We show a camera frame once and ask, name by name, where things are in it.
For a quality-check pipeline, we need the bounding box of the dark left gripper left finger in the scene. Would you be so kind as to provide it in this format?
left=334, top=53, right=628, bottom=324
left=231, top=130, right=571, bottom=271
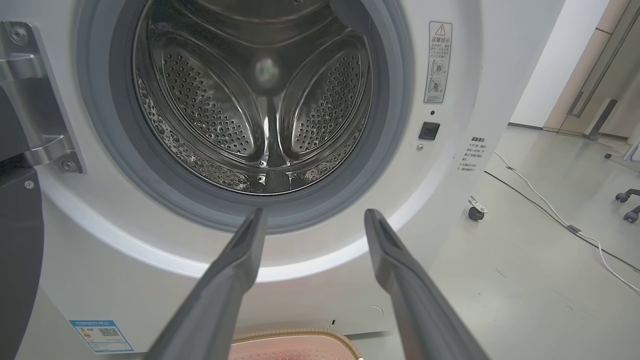
left=145, top=207, right=269, bottom=360

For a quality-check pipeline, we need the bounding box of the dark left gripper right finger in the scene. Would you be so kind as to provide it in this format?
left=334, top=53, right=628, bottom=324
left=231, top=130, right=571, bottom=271
left=364, top=208, right=489, bottom=360

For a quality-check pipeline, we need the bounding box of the dark grey round washer door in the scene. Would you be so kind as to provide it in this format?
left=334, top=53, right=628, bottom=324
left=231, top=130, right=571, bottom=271
left=0, top=90, right=46, bottom=360

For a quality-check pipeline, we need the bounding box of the white front-load washing machine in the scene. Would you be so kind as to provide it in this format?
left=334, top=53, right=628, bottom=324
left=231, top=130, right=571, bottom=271
left=15, top=0, right=506, bottom=354

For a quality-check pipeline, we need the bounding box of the cream laundry basket brown rim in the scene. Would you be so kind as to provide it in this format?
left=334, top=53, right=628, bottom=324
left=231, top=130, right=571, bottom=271
left=230, top=327, right=362, bottom=360

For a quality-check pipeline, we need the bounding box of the metal caster foot black wheel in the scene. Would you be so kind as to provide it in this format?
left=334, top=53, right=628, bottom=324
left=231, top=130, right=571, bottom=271
left=467, top=196, right=489, bottom=222

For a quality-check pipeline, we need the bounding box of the black office chair base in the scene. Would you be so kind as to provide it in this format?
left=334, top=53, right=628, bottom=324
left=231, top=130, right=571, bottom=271
left=615, top=188, right=640, bottom=224

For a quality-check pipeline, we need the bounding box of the black floor cable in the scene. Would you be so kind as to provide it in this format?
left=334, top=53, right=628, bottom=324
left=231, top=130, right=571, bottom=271
left=483, top=171, right=640, bottom=274

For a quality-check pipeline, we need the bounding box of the white floor cable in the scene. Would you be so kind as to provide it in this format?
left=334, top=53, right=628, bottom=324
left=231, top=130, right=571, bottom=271
left=494, top=151, right=640, bottom=294

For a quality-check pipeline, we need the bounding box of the white partition panel metal frame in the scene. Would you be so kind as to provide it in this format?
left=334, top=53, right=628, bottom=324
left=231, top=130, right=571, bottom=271
left=492, top=0, right=568, bottom=151

